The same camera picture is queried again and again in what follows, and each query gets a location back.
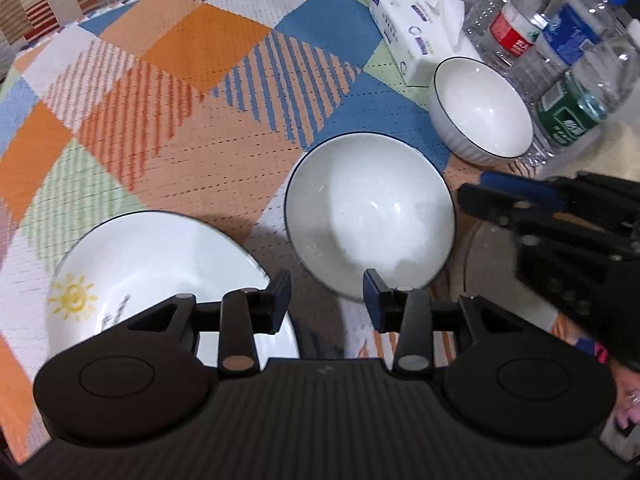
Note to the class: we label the blue label water bottle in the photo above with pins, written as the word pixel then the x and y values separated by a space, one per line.
pixel 575 25

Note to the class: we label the green label water bottle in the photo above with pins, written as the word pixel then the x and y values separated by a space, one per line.
pixel 570 110

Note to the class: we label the colourful checked tablecloth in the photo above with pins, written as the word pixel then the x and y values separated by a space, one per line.
pixel 175 110

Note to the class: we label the white sun print plate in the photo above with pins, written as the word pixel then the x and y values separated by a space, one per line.
pixel 150 265

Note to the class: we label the clear rice bag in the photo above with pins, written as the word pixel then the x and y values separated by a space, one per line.
pixel 620 145

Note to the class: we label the person's right hand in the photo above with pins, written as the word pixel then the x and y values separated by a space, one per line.
pixel 625 410

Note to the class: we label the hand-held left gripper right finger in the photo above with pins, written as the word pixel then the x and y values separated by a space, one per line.
pixel 374 300

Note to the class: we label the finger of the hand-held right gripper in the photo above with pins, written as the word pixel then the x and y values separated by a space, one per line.
pixel 492 205
pixel 525 187

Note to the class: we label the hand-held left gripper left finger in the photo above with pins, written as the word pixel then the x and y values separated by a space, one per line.
pixel 280 302

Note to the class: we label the red label water bottle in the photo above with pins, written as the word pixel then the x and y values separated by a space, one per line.
pixel 517 27

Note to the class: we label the white tissue pack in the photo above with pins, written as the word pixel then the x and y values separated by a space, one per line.
pixel 417 30

